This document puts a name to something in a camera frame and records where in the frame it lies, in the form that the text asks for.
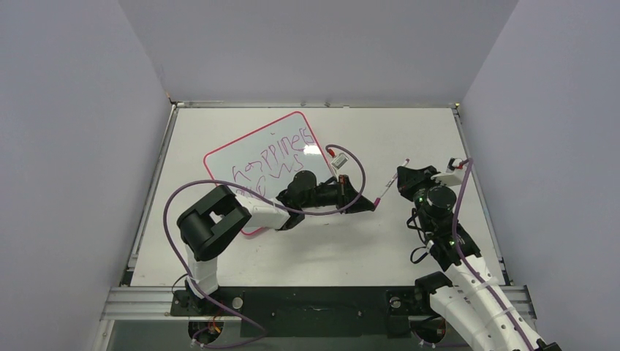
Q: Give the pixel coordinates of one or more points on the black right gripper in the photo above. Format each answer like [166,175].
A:
[416,178]

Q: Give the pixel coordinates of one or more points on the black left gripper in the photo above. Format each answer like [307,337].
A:
[344,191]

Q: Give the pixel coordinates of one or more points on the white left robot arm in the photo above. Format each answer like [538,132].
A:
[209,226]

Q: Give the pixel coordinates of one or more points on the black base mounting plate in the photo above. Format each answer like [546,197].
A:
[320,311]

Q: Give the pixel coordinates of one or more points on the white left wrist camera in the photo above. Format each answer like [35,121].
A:
[337,160]

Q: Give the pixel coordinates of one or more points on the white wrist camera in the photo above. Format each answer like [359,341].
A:
[454,173]
[337,160]

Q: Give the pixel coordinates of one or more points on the pink framed whiteboard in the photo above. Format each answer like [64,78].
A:
[267,158]

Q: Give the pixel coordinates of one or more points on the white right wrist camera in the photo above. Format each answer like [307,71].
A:
[454,173]

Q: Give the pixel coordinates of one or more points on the aluminium front rail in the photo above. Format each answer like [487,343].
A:
[154,303]

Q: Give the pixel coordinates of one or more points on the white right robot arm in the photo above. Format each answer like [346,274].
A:
[463,292]

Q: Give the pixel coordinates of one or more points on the white marker pen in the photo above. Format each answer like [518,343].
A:
[392,180]

